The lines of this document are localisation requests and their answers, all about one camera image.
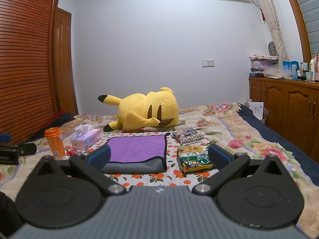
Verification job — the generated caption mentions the green yellow snack packet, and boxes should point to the green yellow snack packet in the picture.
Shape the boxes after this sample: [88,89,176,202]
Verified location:
[177,145,214,174]

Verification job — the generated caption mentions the floral bed blanket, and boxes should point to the floral bed blanket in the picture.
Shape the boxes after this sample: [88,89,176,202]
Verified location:
[1,103,318,238]

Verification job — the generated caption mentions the dark blue bed sheet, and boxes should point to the dark blue bed sheet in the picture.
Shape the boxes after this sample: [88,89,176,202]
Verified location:
[236,102,319,180]

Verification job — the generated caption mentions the beige tied curtain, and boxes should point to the beige tied curtain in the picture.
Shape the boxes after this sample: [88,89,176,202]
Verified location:
[257,0,289,61]

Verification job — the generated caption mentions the orange plastic bottle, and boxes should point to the orange plastic bottle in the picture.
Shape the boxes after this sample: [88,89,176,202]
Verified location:
[44,127,65,160]

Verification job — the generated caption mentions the wooden door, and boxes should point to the wooden door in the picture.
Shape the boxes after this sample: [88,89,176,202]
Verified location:
[53,8,78,115]

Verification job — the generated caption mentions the white wall switch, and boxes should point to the white wall switch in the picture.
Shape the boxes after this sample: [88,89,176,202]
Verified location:
[201,59,215,68]

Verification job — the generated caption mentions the wooden louvered wardrobe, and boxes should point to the wooden louvered wardrobe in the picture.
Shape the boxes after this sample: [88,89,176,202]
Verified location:
[1,0,58,144]

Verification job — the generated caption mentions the wooden sideboard cabinet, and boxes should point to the wooden sideboard cabinet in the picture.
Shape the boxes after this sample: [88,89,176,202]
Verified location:
[249,77,318,162]

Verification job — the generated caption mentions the blue white box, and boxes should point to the blue white box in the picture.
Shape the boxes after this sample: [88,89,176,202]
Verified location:
[282,61,299,71]

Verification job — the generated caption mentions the grey purple towel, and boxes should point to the grey purple towel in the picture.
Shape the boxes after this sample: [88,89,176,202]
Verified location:
[101,133,170,174]

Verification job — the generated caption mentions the white paper bag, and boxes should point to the white paper bag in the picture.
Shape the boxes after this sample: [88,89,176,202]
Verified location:
[245,101,264,120]

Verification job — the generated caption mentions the white bottle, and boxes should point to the white bottle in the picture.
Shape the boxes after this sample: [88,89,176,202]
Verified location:
[309,59,315,81]

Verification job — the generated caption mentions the red candy wrappers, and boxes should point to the red candy wrappers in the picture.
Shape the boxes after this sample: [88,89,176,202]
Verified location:
[64,146,78,157]

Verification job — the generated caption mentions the pink tissue box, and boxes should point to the pink tissue box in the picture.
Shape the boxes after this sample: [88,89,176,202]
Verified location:
[70,124,100,151]

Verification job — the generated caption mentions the small electric fan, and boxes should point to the small electric fan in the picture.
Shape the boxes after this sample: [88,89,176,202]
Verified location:
[268,41,278,57]

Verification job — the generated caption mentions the yellow Pikachu plush toy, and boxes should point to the yellow Pikachu plush toy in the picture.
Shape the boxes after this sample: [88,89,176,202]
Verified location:
[98,87,179,132]

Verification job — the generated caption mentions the orange print white cloth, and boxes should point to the orange print white cloth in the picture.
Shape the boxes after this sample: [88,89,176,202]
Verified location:
[76,132,218,189]

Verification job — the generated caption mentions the purple snack packet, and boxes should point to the purple snack packet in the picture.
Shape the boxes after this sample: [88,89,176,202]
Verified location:
[172,127,204,146]

